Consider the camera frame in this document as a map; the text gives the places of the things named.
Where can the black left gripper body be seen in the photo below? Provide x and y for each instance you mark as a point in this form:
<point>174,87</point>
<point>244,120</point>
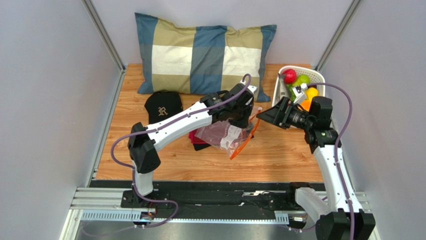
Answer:
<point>240,115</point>

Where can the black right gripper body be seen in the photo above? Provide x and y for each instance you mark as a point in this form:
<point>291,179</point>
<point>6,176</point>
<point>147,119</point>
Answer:
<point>283,112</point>

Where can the orange yellow mango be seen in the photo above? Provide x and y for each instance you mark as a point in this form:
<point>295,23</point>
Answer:
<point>306,104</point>

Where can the yellow pear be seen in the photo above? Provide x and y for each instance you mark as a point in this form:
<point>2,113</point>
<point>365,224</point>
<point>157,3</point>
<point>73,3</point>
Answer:
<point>310,93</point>

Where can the clear zip bag orange zipper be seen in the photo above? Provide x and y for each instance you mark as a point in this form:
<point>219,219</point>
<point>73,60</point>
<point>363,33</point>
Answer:
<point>222,135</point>

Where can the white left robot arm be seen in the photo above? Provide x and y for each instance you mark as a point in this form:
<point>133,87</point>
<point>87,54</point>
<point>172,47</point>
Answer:
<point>234,106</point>

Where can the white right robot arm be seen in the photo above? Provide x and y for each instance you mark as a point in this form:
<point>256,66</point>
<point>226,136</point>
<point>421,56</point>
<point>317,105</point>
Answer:
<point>342,217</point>

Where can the green grape bunch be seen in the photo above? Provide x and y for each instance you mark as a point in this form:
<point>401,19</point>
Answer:
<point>292,94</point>

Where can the green pear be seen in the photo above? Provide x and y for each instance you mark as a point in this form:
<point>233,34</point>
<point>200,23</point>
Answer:
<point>301,79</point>

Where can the red apple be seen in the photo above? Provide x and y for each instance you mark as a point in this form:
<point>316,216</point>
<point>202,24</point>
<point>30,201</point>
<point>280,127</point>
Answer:
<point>290,76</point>

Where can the white perforated plastic basket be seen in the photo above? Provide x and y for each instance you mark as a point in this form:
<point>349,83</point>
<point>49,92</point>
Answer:
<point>281,90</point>

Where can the dark red folded cloth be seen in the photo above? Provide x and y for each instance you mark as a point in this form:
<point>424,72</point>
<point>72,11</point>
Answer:
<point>194,139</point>

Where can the black folded cloth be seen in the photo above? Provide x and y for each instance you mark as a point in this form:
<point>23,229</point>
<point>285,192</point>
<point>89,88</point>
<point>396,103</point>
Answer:
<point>200,146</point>

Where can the black cap with letter R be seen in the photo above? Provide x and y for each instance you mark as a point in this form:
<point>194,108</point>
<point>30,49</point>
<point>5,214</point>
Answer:
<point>163,105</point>

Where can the blue beige checkered pillow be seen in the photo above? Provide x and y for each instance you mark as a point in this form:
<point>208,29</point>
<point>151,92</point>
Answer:
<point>201,59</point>

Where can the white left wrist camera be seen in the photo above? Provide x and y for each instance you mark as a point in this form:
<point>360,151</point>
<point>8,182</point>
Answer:
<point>252,89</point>

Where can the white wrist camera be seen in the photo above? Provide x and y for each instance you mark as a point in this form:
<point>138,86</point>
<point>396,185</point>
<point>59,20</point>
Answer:
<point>299,92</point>
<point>252,89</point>

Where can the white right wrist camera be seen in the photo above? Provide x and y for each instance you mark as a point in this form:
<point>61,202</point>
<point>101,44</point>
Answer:
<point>299,92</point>

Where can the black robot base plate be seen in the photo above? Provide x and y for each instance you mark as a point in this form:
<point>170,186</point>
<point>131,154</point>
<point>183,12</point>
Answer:
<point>212,200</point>

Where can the right aluminium corner post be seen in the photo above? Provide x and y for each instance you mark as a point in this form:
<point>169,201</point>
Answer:
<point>340,30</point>

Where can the aluminium corner post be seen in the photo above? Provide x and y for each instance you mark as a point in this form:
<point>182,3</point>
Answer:
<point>101,29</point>
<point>340,30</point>

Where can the left aluminium corner post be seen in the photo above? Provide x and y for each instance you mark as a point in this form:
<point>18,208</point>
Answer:
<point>101,29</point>

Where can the aluminium frame rail base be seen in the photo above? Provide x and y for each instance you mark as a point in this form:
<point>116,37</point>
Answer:
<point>117,204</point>

